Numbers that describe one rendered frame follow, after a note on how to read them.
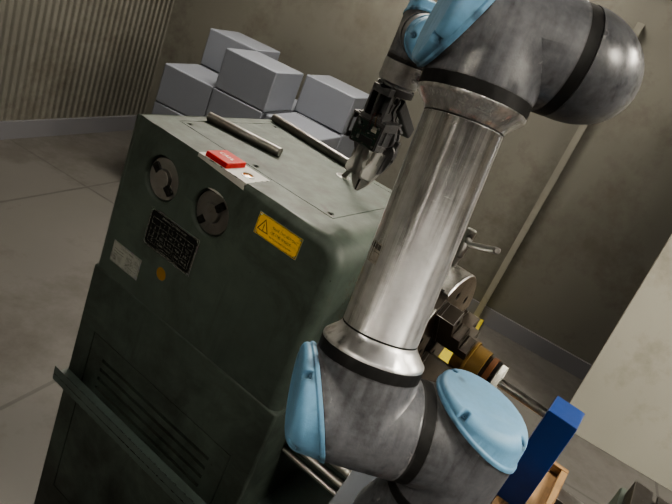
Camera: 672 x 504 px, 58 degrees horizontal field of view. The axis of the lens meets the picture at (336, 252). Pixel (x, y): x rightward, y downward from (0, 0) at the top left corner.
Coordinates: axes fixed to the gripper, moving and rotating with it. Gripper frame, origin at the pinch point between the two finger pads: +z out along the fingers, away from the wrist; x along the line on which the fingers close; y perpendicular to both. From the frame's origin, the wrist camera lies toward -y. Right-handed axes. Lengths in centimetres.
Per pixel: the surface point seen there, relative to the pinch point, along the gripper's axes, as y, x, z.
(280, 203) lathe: 12.9, -7.6, 7.4
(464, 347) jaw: -7.5, 32.0, 20.7
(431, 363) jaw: -8.6, 27.6, 28.5
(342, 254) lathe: 12.0, 8.1, 9.5
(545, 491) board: -20, 60, 44
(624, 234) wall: -299, 35, 36
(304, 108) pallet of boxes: -212, -156, 44
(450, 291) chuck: -4.7, 24.9, 11.0
